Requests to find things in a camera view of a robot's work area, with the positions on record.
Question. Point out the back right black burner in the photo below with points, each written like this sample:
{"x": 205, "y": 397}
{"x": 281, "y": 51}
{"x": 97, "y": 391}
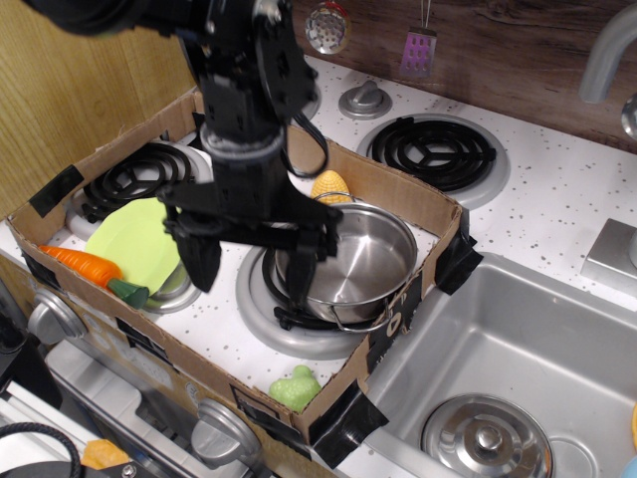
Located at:
{"x": 457, "y": 156}

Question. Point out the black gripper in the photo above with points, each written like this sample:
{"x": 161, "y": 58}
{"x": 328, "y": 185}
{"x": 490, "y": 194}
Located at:
{"x": 251, "y": 200}

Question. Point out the orange toy carrot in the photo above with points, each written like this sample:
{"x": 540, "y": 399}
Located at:
{"x": 102, "y": 272}

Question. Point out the grey oven knob right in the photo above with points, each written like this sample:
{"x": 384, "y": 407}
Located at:
{"x": 221, "y": 437}

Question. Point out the grey toy sink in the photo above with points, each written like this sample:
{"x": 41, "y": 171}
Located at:
{"x": 565, "y": 357}

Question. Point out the grey stove knob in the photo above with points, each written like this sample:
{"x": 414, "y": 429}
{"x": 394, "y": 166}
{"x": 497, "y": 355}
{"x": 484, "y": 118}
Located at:
{"x": 366, "y": 102}
{"x": 175, "y": 294}

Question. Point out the green toy vegetable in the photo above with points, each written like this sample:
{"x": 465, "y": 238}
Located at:
{"x": 296, "y": 391}

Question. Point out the orange sponge piece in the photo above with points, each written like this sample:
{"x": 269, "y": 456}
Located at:
{"x": 101, "y": 454}

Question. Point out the grey toy faucet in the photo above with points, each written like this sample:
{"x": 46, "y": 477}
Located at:
{"x": 605, "y": 55}

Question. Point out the cardboard fence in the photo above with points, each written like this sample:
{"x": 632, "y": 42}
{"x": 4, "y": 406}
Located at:
{"x": 221, "y": 356}

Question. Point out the grey stove knob back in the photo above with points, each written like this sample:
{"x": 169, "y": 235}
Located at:
{"x": 366, "y": 102}

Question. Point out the yellow toy corn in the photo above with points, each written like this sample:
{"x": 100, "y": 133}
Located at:
{"x": 330, "y": 188}

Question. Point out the grey stove knob front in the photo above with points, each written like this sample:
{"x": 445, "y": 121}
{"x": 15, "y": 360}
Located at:
{"x": 175, "y": 294}

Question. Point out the front left black burner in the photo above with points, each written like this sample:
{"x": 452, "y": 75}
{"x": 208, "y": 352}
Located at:
{"x": 140, "y": 175}

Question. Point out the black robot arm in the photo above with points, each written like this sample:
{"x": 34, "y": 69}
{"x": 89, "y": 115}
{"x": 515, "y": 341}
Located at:
{"x": 254, "y": 81}

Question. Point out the light green plastic plate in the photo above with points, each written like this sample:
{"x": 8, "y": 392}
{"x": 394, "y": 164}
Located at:
{"x": 134, "y": 238}

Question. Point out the hanging slotted spatula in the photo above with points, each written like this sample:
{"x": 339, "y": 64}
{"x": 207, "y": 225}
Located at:
{"x": 419, "y": 47}

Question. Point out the stainless steel pot lid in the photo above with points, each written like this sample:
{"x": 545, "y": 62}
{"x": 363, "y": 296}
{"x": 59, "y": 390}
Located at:
{"x": 478, "y": 435}

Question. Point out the hanging metal strainer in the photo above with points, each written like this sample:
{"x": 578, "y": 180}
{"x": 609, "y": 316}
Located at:
{"x": 328, "y": 27}

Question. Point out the grey oven knob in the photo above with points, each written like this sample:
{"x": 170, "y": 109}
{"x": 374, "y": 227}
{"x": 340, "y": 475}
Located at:
{"x": 221, "y": 437}
{"x": 52, "y": 320}

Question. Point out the front right black burner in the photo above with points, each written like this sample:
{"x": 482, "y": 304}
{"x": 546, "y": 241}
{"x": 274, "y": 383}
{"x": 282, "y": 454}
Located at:
{"x": 294, "y": 334}

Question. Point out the grey oven knob left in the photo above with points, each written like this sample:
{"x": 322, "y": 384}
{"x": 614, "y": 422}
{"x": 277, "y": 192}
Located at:
{"x": 52, "y": 320}

